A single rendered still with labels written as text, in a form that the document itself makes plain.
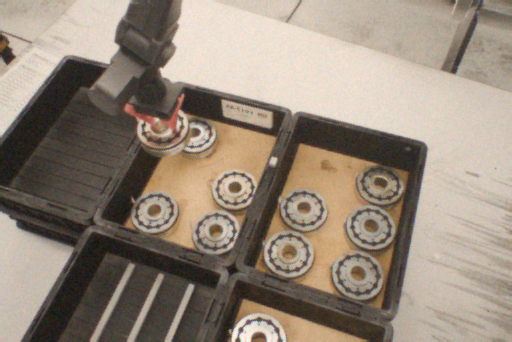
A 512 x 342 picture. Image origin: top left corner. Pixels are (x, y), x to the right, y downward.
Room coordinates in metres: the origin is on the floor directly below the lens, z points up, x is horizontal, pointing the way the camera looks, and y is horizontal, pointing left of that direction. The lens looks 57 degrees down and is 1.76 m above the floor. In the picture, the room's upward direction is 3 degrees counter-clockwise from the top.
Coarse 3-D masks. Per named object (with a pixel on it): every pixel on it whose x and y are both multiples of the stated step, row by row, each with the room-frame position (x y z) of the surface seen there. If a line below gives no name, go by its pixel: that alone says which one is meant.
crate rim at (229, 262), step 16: (224, 96) 0.74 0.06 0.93; (240, 96) 0.74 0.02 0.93; (288, 112) 0.69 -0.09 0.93; (128, 160) 0.58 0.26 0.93; (112, 192) 0.51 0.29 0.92; (256, 192) 0.48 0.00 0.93; (96, 224) 0.43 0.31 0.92; (112, 224) 0.43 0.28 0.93; (160, 240) 0.39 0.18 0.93; (240, 240) 0.38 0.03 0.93; (192, 256) 0.35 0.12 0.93; (208, 256) 0.35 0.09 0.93
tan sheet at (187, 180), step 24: (240, 144) 0.68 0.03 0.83; (264, 144) 0.67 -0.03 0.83; (168, 168) 0.62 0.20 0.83; (192, 168) 0.61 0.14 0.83; (216, 168) 0.61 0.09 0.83; (240, 168) 0.61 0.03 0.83; (144, 192) 0.56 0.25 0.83; (168, 192) 0.55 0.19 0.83; (192, 192) 0.55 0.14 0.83; (192, 216) 0.49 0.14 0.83; (240, 216) 0.48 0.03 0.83
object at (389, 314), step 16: (304, 112) 0.68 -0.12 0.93; (288, 128) 0.64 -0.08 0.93; (352, 128) 0.63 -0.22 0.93; (368, 128) 0.63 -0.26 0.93; (416, 144) 0.58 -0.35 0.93; (272, 176) 0.52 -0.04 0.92; (416, 176) 0.50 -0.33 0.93; (416, 192) 0.46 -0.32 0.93; (256, 208) 0.45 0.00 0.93; (416, 208) 0.43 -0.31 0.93; (256, 224) 0.41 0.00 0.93; (240, 256) 0.35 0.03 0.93; (400, 256) 0.33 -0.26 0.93; (256, 272) 0.31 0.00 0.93; (400, 272) 0.30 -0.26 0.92; (304, 288) 0.28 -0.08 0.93; (400, 288) 0.27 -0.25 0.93; (352, 304) 0.25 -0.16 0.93
